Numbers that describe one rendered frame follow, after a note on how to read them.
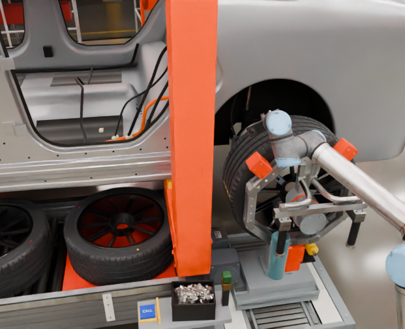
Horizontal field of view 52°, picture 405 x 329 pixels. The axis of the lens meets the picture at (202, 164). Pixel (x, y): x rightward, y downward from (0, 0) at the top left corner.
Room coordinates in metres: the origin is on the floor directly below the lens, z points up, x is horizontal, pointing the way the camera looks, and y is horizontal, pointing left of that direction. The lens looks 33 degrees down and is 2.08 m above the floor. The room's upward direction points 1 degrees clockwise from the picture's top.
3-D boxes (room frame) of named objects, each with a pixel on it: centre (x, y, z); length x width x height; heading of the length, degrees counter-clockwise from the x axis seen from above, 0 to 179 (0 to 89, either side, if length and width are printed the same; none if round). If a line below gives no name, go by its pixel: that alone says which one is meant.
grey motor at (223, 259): (1.80, -0.10, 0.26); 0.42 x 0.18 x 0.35; 10
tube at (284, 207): (1.46, -0.40, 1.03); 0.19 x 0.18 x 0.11; 10
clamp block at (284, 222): (1.36, -0.35, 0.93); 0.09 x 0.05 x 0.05; 10
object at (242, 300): (1.76, -0.42, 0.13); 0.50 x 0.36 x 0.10; 100
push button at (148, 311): (1.23, 0.24, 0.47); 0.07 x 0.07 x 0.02; 10
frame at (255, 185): (1.60, -0.48, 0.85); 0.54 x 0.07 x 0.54; 100
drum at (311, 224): (1.53, -0.49, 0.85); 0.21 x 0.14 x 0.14; 10
